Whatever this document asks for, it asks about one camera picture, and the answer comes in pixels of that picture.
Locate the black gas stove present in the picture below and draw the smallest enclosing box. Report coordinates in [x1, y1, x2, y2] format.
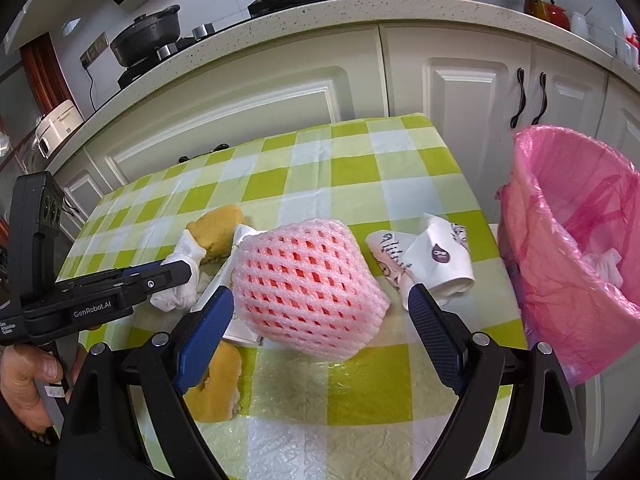
[117, 0, 330, 90]

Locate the black cooking pot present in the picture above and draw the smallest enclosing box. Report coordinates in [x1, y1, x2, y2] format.
[110, 4, 180, 68]

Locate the crushed white paper cup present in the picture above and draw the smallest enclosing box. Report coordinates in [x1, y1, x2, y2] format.
[366, 214, 475, 309]

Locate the amber oil bottle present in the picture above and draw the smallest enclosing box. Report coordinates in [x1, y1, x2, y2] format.
[523, 0, 550, 22]

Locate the white ceramic jar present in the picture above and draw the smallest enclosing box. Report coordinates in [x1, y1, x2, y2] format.
[570, 12, 589, 40]

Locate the yellow sponge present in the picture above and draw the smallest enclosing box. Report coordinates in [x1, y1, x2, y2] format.
[186, 204, 245, 263]
[183, 341, 242, 424]

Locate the black cabinet handle left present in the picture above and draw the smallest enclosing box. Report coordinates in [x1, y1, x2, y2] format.
[510, 67, 526, 129]

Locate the white floral paper carton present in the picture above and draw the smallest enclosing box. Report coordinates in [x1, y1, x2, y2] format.
[190, 224, 262, 347]

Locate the black cabinet handle right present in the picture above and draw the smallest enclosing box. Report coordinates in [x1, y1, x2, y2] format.
[532, 72, 549, 126]

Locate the red lidded pot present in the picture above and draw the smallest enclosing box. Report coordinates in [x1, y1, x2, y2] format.
[546, 0, 570, 30]

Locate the white cabinet door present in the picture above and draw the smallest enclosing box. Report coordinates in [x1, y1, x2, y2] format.
[85, 25, 388, 188]

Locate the black cabinet handle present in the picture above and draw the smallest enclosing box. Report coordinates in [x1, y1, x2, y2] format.
[532, 72, 549, 126]
[510, 67, 526, 129]

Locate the pink foam fruit net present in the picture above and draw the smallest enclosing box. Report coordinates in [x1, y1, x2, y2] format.
[231, 218, 390, 362]

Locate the pink bag lined trash bin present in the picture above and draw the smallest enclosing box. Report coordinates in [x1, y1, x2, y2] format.
[498, 125, 639, 386]

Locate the green checkered tablecloth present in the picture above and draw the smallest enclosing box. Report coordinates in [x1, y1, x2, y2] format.
[60, 114, 526, 479]

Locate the white rice cooker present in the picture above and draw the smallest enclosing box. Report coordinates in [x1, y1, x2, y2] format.
[35, 100, 84, 159]

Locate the white paper towel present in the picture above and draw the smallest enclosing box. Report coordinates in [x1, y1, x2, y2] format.
[150, 230, 206, 312]

